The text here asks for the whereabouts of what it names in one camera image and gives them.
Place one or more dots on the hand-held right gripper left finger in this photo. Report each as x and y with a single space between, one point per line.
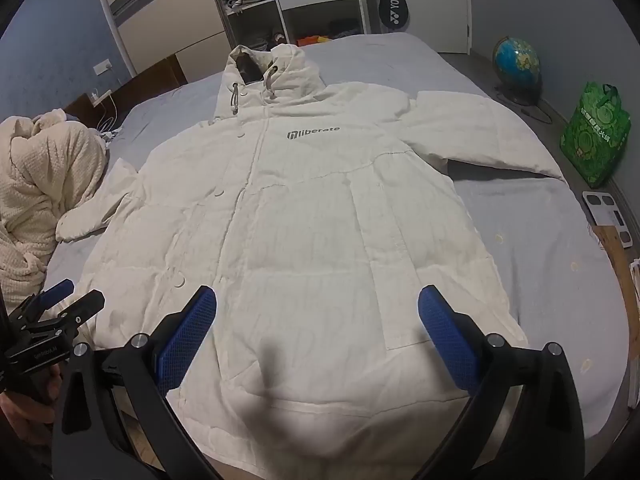
186 341

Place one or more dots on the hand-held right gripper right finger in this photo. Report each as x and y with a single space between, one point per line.
447 345

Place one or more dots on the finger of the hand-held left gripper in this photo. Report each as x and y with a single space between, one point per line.
57 291
86 306

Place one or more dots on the white hooded jacket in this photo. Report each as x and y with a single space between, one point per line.
300 210

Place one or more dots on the person's left hand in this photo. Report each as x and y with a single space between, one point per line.
20 414

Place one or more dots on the cream knitted blanket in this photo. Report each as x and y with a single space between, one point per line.
45 175

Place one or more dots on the bed with grey sheet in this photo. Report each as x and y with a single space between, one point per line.
525 220

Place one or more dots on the white power socket with plug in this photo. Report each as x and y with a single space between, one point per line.
100 96

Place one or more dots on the white bathroom scale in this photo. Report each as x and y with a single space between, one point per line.
607 210

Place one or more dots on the wooden headboard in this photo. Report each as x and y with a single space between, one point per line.
155 72

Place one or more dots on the green shopping bag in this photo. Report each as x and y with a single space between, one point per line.
595 135

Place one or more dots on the blue globe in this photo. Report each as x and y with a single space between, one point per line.
517 60

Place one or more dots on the white wardrobe door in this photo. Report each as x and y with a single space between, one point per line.
165 5

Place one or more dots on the orange and yellow cloth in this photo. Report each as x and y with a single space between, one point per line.
314 40

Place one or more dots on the open shelf unit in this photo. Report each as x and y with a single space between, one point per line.
245 5

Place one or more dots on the white wall socket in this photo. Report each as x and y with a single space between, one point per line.
101 67

